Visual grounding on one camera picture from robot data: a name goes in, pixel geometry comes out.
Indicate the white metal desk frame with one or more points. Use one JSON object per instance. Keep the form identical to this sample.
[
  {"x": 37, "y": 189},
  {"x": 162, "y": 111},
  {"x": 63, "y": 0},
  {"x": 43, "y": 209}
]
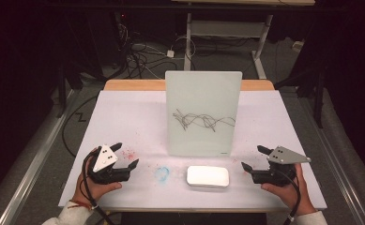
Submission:
[{"x": 220, "y": 28}]

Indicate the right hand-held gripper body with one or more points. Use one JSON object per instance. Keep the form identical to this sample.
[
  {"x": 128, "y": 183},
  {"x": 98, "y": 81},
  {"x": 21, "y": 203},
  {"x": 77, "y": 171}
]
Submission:
[{"x": 283, "y": 156}]

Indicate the dark metal stand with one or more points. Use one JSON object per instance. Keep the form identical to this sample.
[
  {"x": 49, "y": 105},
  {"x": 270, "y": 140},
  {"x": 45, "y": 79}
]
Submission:
[
  {"x": 67, "y": 87},
  {"x": 319, "y": 93}
]

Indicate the white table cover sheet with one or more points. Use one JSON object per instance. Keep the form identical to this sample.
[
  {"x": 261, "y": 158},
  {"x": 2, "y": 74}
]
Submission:
[{"x": 133, "y": 118}]

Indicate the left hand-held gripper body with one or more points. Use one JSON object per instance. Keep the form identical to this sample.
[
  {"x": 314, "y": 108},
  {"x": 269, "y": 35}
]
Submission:
[{"x": 106, "y": 159}]

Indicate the white board eraser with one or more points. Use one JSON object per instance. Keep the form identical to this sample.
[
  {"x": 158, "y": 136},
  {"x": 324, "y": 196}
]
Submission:
[{"x": 207, "y": 176}]

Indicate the small white floor box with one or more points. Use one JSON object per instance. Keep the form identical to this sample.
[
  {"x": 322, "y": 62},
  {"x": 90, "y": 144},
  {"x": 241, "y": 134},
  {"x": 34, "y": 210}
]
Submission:
[{"x": 297, "y": 46}]

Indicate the person's right hand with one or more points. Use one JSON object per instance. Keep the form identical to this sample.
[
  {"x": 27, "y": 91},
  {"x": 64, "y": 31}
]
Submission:
[{"x": 296, "y": 197}]

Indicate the white power adapter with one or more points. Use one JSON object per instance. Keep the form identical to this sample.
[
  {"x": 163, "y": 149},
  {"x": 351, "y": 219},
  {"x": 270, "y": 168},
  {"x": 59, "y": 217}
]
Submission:
[{"x": 170, "y": 53}]

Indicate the person's left hand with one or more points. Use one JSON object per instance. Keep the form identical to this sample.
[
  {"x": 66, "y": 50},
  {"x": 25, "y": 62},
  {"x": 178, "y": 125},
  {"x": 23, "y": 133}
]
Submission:
[{"x": 86, "y": 189}]

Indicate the white board with scribbles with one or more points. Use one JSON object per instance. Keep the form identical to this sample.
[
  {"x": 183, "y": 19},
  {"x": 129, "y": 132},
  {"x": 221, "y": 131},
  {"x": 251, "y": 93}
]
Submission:
[{"x": 202, "y": 93}]

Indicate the metal floor rail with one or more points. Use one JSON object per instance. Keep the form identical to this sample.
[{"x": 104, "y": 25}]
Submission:
[
  {"x": 36, "y": 168},
  {"x": 336, "y": 162}
]

